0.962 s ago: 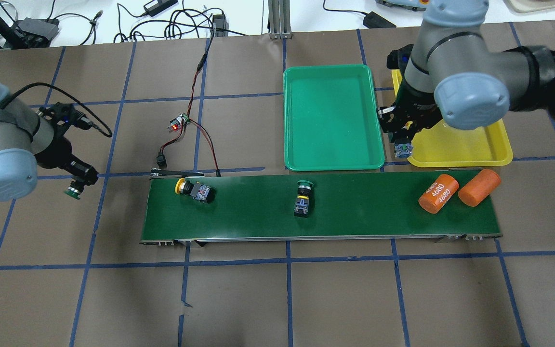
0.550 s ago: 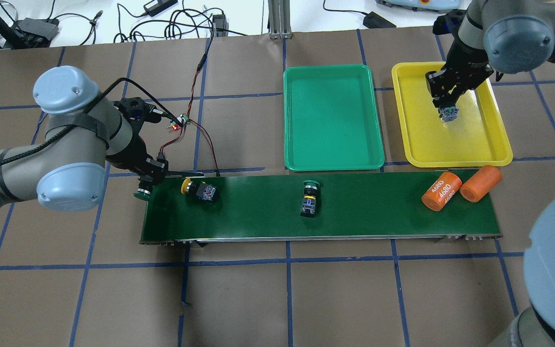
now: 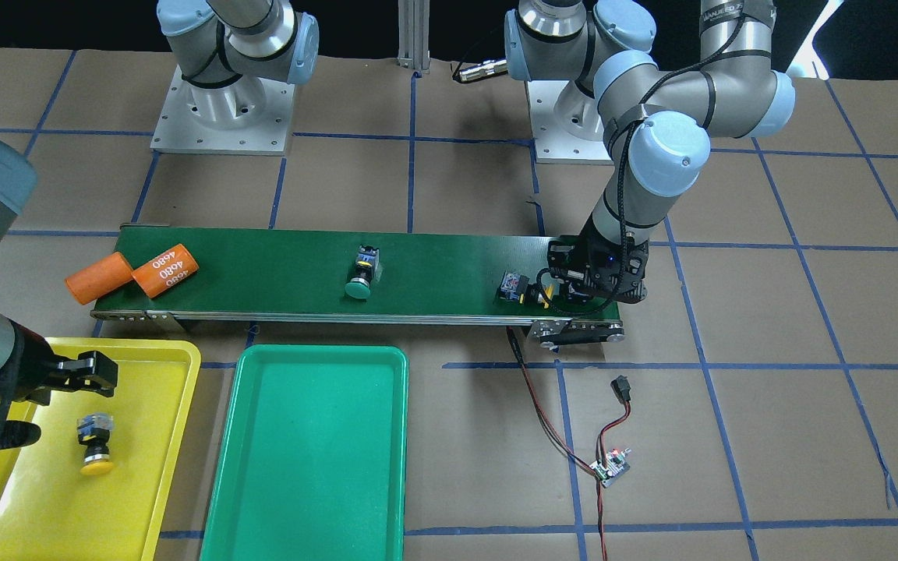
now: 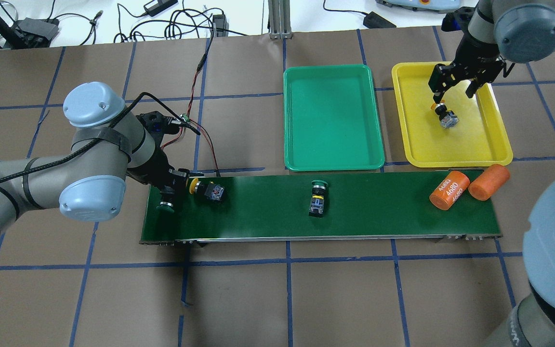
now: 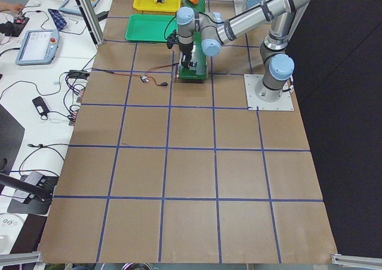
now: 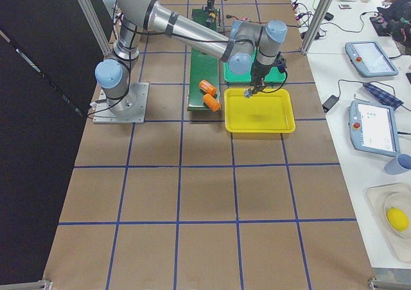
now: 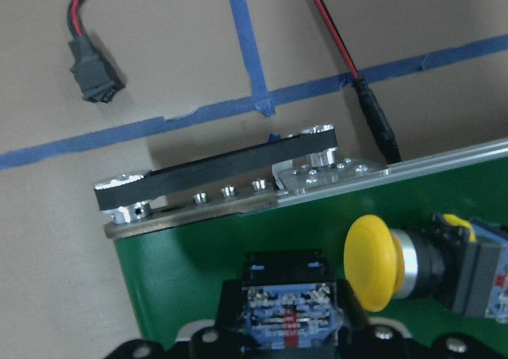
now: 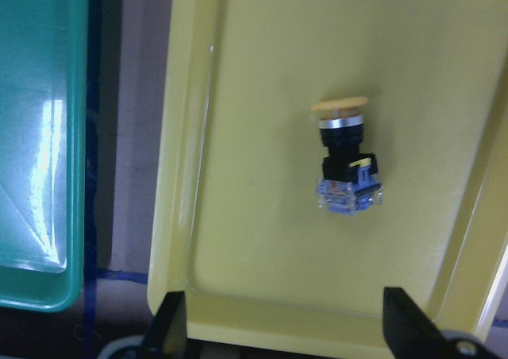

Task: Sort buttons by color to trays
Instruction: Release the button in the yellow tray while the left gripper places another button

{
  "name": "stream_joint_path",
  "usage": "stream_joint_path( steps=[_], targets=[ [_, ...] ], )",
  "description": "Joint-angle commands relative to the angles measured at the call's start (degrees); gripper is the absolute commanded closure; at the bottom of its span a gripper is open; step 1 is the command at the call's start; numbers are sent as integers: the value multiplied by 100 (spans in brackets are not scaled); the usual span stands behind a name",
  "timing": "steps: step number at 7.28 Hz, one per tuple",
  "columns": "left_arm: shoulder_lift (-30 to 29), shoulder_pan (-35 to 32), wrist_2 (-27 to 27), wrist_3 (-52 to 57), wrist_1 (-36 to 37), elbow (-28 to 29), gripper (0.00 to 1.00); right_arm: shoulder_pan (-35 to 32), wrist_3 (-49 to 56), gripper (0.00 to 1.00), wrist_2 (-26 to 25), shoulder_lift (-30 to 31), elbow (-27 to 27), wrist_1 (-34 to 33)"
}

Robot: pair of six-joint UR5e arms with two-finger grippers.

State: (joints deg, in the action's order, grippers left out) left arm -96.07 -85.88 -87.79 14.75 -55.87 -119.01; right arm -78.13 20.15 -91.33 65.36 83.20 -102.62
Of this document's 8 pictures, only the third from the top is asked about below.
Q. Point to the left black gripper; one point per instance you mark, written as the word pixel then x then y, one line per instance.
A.
pixel 588 243

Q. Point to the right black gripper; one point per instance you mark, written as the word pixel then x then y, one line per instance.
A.
pixel 15 366

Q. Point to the plain orange cylinder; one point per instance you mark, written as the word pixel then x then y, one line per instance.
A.
pixel 101 278

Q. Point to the orange cylinder with 4680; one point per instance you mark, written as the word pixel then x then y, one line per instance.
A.
pixel 165 271

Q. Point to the green push button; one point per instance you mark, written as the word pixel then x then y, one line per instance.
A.
pixel 366 267

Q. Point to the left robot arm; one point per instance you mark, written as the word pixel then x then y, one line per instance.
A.
pixel 658 125

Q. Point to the yellow plastic tray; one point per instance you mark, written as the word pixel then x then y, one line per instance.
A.
pixel 49 510

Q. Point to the black connector plug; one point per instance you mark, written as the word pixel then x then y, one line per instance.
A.
pixel 621 387

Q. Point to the green conveyor belt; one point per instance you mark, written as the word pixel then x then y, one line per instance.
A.
pixel 300 276

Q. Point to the green plastic tray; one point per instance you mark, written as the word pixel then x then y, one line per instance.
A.
pixel 313 458

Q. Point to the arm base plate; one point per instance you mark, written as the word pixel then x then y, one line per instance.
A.
pixel 567 128
pixel 250 117

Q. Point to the aluminium frame post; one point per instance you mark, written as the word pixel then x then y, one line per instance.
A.
pixel 413 35

